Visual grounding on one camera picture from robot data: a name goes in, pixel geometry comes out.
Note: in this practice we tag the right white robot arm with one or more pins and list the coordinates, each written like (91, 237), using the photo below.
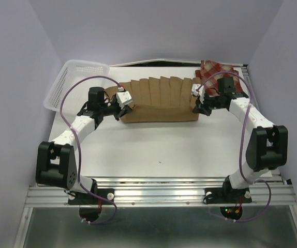
(268, 143)

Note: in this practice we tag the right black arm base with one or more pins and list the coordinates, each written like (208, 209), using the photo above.
(226, 194)

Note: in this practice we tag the brown skirt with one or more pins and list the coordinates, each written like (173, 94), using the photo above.
(163, 99)

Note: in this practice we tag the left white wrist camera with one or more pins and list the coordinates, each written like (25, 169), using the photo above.
(123, 98)

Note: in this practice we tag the aluminium frame rail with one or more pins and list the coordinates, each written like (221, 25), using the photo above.
(159, 172)

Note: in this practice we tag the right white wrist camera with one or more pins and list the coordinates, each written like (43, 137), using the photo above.
(198, 91)

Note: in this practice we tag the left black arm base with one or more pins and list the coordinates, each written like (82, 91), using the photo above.
(79, 198)

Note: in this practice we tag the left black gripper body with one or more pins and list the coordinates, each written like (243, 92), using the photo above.
(111, 108)

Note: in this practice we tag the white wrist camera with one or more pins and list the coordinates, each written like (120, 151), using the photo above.
(198, 91)
(123, 98)

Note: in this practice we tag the white plastic basket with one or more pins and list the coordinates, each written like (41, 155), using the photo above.
(72, 72)

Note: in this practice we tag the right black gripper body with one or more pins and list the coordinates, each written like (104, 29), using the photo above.
(210, 103)

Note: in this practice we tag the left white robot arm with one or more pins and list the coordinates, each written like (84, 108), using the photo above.
(57, 165)

